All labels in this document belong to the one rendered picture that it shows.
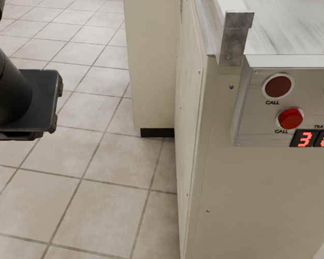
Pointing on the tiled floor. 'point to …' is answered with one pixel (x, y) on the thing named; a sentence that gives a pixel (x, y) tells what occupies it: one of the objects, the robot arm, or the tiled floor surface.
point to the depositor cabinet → (152, 63)
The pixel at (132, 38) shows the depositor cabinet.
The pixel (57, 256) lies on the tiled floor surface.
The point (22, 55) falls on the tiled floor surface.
